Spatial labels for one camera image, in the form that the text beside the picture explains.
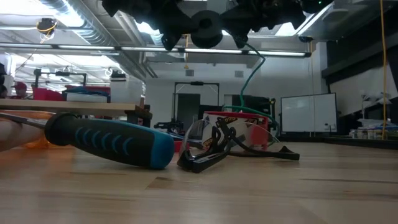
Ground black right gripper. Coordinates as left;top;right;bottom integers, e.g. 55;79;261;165
219;0;308;49

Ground red and white tape package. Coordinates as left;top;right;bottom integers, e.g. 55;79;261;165
202;111;270;151

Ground chisel with blue-black handle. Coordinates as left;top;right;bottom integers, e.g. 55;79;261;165
0;111;175;170

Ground blue cloth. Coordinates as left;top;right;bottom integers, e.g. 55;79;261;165
63;86;111;98

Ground wooden workbench with grey frame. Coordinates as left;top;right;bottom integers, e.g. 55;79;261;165
0;98;154;125

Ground black overhead light bar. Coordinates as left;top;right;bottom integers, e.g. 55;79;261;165
0;42;312;58

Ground whiteboard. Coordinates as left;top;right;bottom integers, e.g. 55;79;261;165
280;92;338;134

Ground white folded stack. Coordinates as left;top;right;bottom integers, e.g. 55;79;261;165
66;92;109;103

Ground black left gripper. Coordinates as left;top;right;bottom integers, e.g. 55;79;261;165
101;0;196;52

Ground black device with yellow cable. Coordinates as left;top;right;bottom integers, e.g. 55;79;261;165
35;17;59;42

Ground red bin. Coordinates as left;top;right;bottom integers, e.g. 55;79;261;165
32;86;66;101

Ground black-framed clear safety glasses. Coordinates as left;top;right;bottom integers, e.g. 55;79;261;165
176;117;301;174

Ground black metal gantry frame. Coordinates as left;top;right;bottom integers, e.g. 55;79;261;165
172;81;220;125

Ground green cord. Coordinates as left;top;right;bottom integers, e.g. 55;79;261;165
221;43;280;138

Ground yellow hanging cable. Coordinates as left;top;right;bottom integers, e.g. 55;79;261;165
379;0;390;141

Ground person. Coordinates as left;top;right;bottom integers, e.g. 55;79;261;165
0;63;9;99
11;81;29;100

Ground cluttered desk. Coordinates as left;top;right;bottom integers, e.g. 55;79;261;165
348;117;398;141

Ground black monitor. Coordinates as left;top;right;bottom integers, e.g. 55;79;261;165
238;95;277;116

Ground clear plastic bins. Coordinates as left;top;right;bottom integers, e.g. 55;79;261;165
109;77;146;105

